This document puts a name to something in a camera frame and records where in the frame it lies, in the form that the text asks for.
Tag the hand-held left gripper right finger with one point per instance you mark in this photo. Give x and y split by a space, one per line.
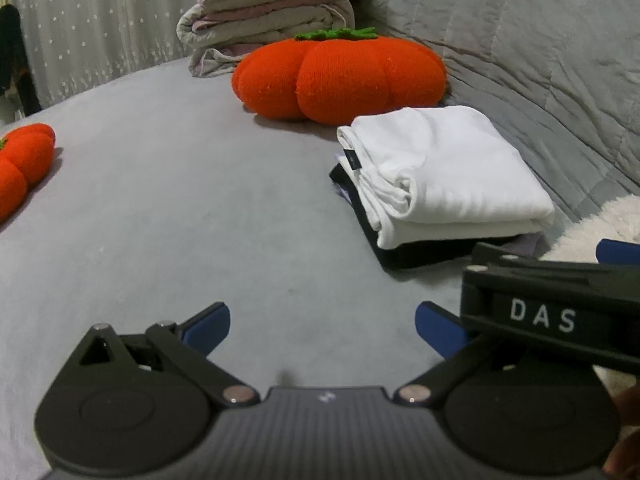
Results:
439 330

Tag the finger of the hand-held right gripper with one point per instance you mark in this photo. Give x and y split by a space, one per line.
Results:
620 252

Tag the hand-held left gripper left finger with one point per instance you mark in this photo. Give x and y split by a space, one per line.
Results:
210 329

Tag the white long-sleeve shirt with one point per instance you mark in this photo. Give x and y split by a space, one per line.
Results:
450 170

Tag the person's right hand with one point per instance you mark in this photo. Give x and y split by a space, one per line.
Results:
627 435

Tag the white plush toy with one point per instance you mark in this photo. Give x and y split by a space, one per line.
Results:
590 230

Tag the black folded garment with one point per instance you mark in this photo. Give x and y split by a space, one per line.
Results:
425 256

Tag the grey quilted bedspread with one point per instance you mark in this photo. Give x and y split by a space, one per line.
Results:
525 40

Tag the orange pumpkin cushion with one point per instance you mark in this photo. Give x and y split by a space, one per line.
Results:
345 80
20 170

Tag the folded grey pink quilt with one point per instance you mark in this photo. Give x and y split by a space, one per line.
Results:
270 15

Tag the grey star-print curtain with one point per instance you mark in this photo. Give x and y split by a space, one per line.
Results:
100 25

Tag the black hanging garment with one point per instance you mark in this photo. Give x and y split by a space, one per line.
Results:
15 60

